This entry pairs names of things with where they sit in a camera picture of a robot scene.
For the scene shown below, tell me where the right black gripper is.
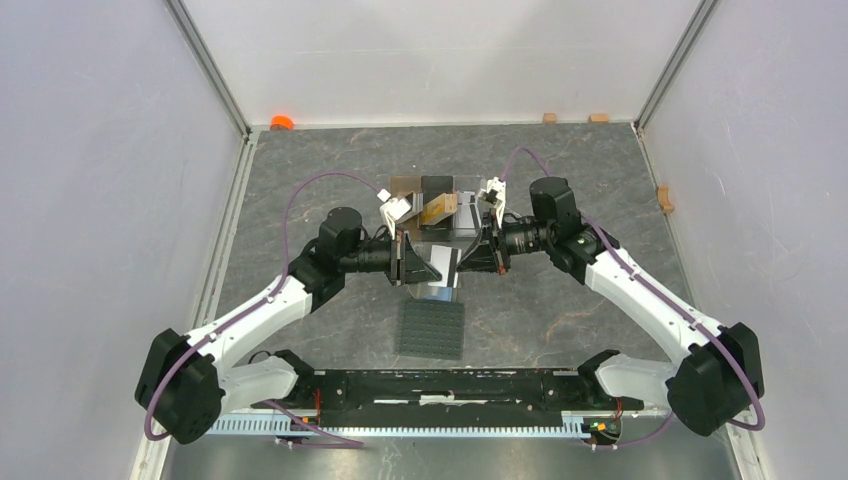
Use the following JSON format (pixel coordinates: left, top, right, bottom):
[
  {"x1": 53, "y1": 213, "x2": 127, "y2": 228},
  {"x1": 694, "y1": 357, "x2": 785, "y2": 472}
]
[{"x1": 456, "y1": 209, "x2": 553, "y2": 276}]

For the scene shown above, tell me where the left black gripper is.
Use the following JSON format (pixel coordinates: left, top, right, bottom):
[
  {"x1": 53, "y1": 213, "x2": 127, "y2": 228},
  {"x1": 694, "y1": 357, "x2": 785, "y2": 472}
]
[{"x1": 340, "y1": 226, "x2": 442, "y2": 286}]

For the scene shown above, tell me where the white blue credit card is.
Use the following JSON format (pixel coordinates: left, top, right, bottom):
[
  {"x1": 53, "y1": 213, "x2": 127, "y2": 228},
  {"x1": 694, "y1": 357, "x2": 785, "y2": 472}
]
[{"x1": 428, "y1": 245, "x2": 462, "y2": 288}]

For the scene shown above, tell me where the grey blue card holder wallet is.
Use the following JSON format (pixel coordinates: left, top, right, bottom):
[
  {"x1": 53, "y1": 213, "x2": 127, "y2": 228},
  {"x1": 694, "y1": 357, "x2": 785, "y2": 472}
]
[{"x1": 408, "y1": 283, "x2": 459, "y2": 303}]

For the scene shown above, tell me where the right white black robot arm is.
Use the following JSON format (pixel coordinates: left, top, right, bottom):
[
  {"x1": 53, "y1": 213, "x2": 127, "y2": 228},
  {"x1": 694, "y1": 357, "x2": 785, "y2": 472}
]
[{"x1": 458, "y1": 176, "x2": 766, "y2": 436}]

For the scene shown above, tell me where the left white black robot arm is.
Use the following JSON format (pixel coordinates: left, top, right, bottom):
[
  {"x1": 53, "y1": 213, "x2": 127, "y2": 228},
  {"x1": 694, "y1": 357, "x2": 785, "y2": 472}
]
[{"x1": 134, "y1": 207, "x2": 442, "y2": 444}]

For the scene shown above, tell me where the clear card stand tray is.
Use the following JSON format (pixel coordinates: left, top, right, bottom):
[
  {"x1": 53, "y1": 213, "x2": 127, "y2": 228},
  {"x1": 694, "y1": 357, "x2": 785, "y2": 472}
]
[{"x1": 451, "y1": 175, "x2": 486, "y2": 241}]

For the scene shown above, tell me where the gold credit card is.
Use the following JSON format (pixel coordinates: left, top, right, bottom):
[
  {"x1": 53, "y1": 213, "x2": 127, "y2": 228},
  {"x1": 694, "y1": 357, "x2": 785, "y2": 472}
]
[{"x1": 419, "y1": 193, "x2": 458, "y2": 226}]

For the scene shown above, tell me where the dark grey studded baseplate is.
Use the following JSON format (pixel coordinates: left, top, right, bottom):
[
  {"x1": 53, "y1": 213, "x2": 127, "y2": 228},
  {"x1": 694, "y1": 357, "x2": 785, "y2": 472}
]
[{"x1": 395, "y1": 299, "x2": 465, "y2": 360}]

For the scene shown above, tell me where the curved wooden piece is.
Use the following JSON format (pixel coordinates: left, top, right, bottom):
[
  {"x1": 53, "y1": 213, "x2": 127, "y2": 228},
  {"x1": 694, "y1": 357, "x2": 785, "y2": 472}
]
[{"x1": 656, "y1": 185, "x2": 675, "y2": 215}]

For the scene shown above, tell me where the orange round cap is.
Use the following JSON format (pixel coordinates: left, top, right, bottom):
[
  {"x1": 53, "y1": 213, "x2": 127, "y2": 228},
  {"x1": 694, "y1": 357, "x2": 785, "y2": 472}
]
[{"x1": 269, "y1": 115, "x2": 294, "y2": 131}]

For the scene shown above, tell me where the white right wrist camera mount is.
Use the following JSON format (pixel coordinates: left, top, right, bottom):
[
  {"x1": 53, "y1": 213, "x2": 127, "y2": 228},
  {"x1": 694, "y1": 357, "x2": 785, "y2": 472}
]
[{"x1": 477, "y1": 176, "x2": 506, "y2": 227}]

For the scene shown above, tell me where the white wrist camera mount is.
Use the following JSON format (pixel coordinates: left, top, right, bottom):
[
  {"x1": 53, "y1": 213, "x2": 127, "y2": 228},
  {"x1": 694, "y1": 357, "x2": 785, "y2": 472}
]
[
  {"x1": 477, "y1": 176, "x2": 506, "y2": 227},
  {"x1": 377, "y1": 189, "x2": 406, "y2": 239}
]

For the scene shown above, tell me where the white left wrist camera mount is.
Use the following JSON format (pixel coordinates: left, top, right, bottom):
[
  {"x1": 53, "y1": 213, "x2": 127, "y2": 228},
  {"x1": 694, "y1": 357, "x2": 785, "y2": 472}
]
[{"x1": 377, "y1": 189, "x2": 406, "y2": 239}]

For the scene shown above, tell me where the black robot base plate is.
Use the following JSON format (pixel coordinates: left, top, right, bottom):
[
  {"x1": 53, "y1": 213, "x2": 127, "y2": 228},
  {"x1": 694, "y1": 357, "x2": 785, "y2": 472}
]
[{"x1": 279, "y1": 368, "x2": 644, "y2": 428}]

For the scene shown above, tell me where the slotted cable duct strip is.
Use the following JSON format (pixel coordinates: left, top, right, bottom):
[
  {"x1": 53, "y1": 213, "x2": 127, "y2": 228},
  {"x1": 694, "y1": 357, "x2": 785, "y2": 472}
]
[{"x1": 206, "y1": 412, "x2": 590, "y2": 440}]

